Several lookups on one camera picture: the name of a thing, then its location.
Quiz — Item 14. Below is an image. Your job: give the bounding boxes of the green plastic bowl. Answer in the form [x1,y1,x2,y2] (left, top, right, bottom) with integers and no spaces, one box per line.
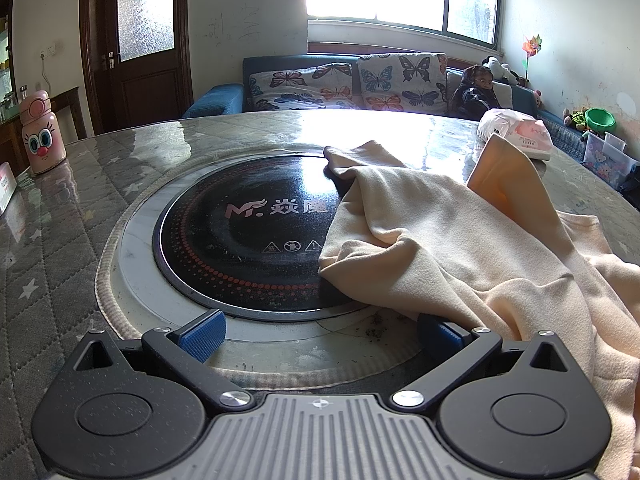
[584,107,616,133]

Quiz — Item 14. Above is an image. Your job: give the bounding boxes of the pink white tissue pack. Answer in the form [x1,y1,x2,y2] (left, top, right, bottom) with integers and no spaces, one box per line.
[475,108,555,161]

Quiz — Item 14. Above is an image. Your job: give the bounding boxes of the blue sofa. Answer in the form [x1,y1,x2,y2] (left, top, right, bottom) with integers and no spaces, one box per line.
[182,54,586,161]

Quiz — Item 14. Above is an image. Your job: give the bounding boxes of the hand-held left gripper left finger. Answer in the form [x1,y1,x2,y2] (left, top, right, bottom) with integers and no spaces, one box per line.
[65,310,253,408]

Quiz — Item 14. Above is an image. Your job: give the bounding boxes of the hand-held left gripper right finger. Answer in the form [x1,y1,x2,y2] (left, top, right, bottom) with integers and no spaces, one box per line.
[391,312,581,409]

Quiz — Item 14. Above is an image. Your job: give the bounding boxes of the pink cartoon water bottle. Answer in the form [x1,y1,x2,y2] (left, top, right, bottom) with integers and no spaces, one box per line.
[19,89,67,175]

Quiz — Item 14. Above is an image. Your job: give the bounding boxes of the panda plush toy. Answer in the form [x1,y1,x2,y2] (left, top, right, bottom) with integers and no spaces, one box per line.
[482,56,526,86]

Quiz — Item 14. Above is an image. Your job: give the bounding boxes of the silver cooktop surround ring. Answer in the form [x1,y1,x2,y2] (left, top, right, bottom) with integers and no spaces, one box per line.
[97,146,426,386]

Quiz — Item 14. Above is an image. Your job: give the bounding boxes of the clear plastic storage box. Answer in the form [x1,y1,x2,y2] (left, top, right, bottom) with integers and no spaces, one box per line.
[582,131,640,188]

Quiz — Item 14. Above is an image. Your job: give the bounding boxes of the black round induction cooktop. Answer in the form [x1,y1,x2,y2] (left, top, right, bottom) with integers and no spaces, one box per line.
[152,155,368,322]

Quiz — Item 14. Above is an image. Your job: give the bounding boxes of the colourful pinwheel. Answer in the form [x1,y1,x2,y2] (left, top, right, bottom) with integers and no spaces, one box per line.
[521,35,543,86]

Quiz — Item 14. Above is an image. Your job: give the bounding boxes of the brown frosted glass door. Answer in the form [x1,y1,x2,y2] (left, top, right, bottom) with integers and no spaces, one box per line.
[80,0,193,133]

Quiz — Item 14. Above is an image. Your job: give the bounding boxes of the cream long-sleeved shirt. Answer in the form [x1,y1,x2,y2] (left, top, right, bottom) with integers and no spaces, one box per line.
[318,133,640,480]

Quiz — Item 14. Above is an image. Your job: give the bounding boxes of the butterfly print cushion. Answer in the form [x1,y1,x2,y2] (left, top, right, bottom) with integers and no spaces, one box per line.
[357,53,448,113]
[248,62,358,111]

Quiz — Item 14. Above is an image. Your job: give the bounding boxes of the wooden glass display cabinet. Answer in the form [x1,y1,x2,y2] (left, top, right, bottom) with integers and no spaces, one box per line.
[0,0,16,121]

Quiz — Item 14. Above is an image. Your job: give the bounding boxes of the white tissue box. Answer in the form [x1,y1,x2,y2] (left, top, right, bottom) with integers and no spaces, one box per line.
[0,162,18,216]

